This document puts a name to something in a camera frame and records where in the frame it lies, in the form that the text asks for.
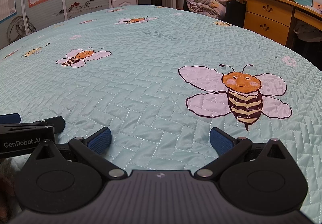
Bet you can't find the blue bordered wall calendar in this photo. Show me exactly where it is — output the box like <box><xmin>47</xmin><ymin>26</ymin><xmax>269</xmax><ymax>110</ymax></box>
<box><xmin>0</xmin><ymin>0</ymin><xmax>17</xmax><ymax>24</ymax></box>

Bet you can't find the wardrobe with sliding doors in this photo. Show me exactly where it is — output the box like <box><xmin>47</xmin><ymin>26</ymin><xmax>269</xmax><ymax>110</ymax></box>
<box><xmin>0</xmin><ymin>0</ymin><xmax>111</xmax><ymax>51</ymax></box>

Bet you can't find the wooden desk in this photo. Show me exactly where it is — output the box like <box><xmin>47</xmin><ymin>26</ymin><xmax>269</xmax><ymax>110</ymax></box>
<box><xmin>243</xmin><ymin>0</ymin><xmax>322</xmax><ymax>49</ymax></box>

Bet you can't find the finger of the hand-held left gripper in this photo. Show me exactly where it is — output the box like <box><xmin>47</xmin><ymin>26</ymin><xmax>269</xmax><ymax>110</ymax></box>
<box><xmin>0</xmin><ymin>113</ymin><xmax>21</xmax><ymax>125</ymax></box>
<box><xmin>33</xmin><ymin>117</ymin><xmax>66</xmax><ymax>133</ymax></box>

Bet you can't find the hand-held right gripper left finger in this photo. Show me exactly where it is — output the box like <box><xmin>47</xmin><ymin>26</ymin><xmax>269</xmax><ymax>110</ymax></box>
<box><xmin>31</xmin><ymin>127</ymin><xmax>127</xmax><ymax>180</ymax></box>

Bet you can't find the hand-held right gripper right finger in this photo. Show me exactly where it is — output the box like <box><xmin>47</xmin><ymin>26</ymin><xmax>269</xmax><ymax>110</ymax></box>
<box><xmin>194</xmin><ymin>127</ymin><xmax>291</xmax><ymax>180</ymax></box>

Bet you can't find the black chair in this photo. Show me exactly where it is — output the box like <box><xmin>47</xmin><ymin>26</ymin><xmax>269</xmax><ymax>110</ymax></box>
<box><xmin>184</xmin><ymin>0</ymin><xmax>246</xmax><ymax>28</ymax></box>

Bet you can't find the bee print quilted bedspread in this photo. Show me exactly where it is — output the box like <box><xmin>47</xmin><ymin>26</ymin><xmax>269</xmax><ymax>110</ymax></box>
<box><xmin>0</xmin><ymin>4</ymin><xmax>322</xmax><ymax>224</ymax></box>

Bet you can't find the white plastic bag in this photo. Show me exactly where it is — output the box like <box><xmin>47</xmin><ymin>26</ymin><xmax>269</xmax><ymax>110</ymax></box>
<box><xmin>294</xmin><ymin>21</ymin><xmax>322</xmax><ymax>42</ymax></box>

